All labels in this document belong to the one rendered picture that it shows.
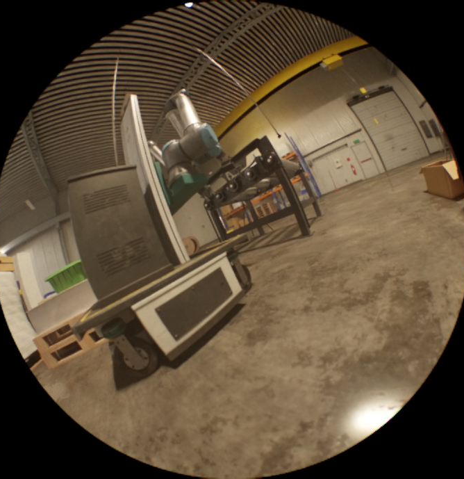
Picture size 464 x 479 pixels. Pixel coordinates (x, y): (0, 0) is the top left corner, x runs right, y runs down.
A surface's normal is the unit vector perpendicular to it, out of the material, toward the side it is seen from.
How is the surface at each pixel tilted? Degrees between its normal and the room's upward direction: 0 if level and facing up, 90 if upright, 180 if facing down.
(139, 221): 90
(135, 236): 90
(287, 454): 0
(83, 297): 90
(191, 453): 0
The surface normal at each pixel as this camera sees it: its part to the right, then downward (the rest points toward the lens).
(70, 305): 0.66, -0.25
